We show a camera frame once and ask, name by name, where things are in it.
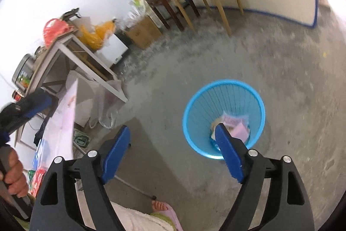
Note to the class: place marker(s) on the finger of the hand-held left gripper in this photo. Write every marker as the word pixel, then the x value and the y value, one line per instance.
pixel 37 102

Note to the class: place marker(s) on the red plastic bag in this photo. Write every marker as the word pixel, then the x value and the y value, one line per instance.
pixel 55 30

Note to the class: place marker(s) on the clear plastic bags heap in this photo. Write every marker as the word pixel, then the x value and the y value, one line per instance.
pixel 132 17

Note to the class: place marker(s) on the cardboard box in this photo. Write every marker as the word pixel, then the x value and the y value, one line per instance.
pixel 143 32

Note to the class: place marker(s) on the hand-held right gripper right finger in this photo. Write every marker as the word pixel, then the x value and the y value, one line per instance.
pixel 229 149

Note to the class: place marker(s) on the white green food packet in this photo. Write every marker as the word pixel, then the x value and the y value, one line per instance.
pixel 138 1

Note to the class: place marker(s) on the blue plastic waste basket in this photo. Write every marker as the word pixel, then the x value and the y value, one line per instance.
pixel 197 117

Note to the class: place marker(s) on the pink mesh packet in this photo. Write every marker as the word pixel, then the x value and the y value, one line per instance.
pixel 238 131

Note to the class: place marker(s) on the white plastic bag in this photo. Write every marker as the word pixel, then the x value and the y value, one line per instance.
pixel 86 101

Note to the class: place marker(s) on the red lid sauce jar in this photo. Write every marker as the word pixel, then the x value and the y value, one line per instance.
pixel 17 95

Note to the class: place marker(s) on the pink slipper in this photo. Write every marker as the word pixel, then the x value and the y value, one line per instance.
pixel 171 217

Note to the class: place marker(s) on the yellow plastic bag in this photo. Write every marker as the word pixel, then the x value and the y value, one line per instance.
pixel 94 33

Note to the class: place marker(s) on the silver rice cooker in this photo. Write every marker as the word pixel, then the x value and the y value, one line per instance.
pixel 23 66

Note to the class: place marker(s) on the red drink can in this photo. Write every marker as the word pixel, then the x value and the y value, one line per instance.
pixel 37 182

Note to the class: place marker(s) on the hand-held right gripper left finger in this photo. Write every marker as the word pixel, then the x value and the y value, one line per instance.
pixel 115 155

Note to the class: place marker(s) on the pink balloon print tablecloth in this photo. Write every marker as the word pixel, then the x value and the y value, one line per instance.
pixel 66 117

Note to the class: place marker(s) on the blue white carton box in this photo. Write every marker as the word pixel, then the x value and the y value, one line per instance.
pixel 43 152

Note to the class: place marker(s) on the black cloth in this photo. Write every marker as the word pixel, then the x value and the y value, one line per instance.
pixel 40 133

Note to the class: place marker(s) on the person's left hand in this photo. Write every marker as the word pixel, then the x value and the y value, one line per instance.
pixel 17 177

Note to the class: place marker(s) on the white storage box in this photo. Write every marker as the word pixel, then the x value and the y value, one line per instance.
pixel 113 51

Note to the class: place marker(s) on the white long side table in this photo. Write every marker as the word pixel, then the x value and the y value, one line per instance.
pixel 67 43

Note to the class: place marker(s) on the person's foot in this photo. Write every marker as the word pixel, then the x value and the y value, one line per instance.
pixel 159 205

